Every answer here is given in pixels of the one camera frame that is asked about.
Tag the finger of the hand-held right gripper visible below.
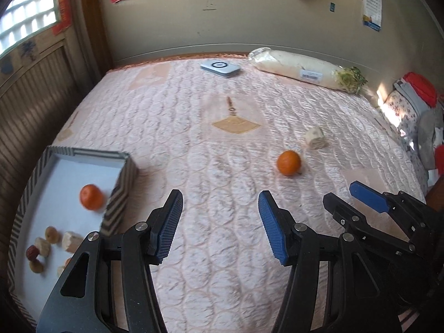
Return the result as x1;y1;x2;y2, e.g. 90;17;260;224
322;192;417;256
350;181;441;240

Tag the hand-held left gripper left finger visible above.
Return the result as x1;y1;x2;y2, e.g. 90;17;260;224
36;189;184;333

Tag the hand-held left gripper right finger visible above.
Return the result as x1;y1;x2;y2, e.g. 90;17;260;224
258;190;403;333

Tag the peeled sugarcane piece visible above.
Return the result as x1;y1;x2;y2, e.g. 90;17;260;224
35;238;52;256
305;127;328;150
62;231;84;253

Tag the striped cardboard box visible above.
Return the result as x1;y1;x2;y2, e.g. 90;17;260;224
7;145;139;330

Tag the pink quilted bed cover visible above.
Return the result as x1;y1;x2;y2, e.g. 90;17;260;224
52;55;431;333

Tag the grey cloth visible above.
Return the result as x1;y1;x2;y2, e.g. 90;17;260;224
393;80;422;112

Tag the red cloth item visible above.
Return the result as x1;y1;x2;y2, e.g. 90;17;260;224
404;72;438;106

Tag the plastic-wrapped white daikon radish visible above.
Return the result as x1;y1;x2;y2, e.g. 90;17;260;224
248;47;368;95

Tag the white flat electronic device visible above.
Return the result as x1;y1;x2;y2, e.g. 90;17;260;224
200;60;241;79

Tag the wooden slatted panel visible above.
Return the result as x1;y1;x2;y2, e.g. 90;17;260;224
0;42;101;223

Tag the red paper strip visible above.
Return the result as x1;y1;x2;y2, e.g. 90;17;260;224
52;0;73;36

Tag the glass block window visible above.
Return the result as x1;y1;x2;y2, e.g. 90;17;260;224
0;0;59;56

